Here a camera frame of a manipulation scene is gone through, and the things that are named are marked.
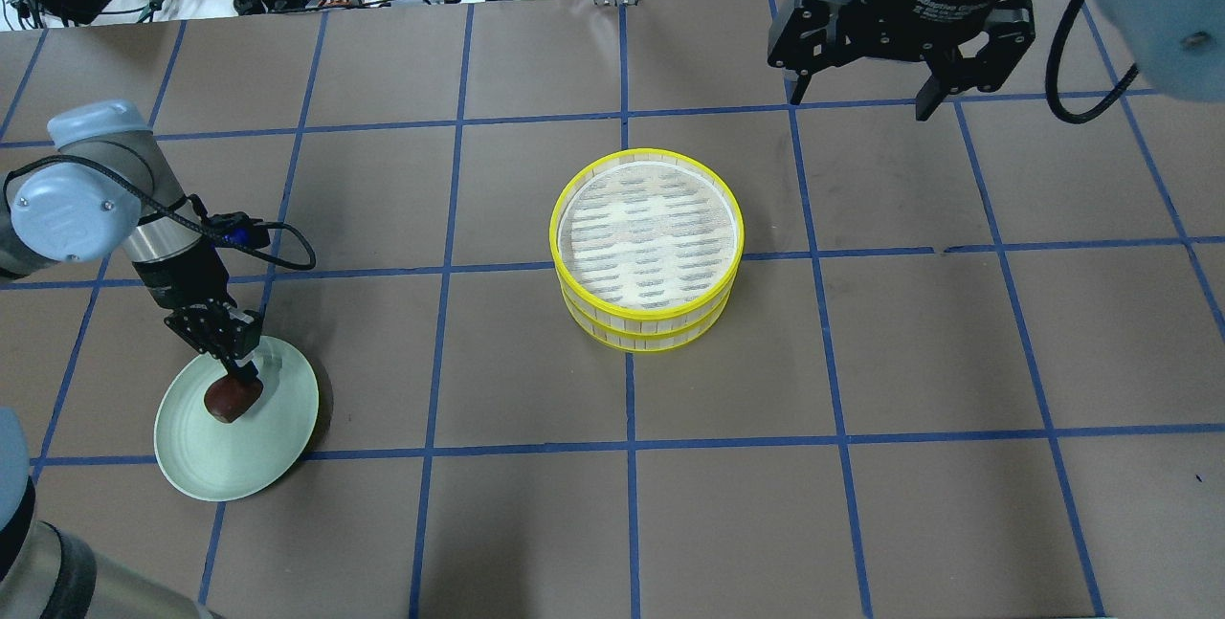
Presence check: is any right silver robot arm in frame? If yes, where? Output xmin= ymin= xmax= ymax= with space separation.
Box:
xmin=831 ymin=0 xmax=1223 ymax=123

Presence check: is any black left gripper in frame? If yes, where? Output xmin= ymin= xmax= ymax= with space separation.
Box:
xmin=165 ymin=302 xmax=263 ymax=385

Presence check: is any yellow bamboo steamer tier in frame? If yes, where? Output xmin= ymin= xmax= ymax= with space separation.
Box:
xmin=548 ymin=148 xmax=746 ymax=335
xmin=560 ymin=284 xmax=733 ymax=353

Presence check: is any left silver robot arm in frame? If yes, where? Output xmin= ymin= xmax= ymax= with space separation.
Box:
xmin=2 ymin=101 xmax=319 ymax=385

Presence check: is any light green plate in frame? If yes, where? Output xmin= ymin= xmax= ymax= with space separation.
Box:
xmin=153 ymin=336 xmax=321 ymax=503

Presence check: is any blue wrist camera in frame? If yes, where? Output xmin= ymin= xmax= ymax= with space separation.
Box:
xmin=203 ymin=212 xmax=272 ymax=250

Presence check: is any brown bun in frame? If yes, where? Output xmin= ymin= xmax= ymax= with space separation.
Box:
xmin=203 ymin=375 xmax=265 ymax=424

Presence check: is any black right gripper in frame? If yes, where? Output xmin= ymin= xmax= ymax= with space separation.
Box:
xmin=767 ymin=0 xmax=1036 ymax=123

